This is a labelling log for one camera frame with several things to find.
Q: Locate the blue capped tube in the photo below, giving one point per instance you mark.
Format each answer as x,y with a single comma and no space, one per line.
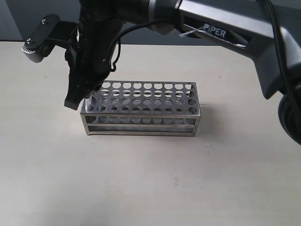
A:
90,103

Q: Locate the dark grey Piper robot arm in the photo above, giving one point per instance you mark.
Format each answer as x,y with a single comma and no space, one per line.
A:
267,34

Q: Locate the stainless steel test tube rack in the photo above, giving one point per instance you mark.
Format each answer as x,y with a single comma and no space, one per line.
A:
148,108

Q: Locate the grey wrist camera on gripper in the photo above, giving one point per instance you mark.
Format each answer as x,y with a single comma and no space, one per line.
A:
50,32

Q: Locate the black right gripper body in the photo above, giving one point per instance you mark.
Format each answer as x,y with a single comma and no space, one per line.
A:
97,28

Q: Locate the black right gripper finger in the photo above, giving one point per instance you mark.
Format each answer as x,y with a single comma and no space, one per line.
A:
79,88

